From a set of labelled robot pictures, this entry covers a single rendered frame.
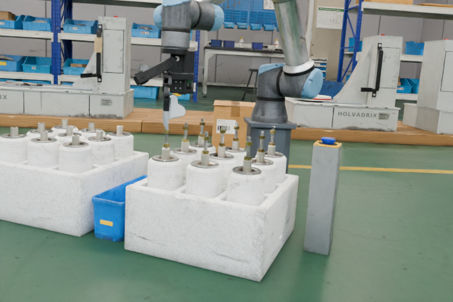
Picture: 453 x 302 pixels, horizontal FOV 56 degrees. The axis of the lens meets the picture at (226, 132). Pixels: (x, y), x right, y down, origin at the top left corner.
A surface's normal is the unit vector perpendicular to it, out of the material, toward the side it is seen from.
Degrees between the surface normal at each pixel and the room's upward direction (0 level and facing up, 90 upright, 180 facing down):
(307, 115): 90
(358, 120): 90
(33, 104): 90
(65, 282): 0
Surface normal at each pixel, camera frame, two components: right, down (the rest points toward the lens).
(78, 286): 0.06, -0.99
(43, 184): -0.33, 0.13
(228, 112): -0.04, 0.15
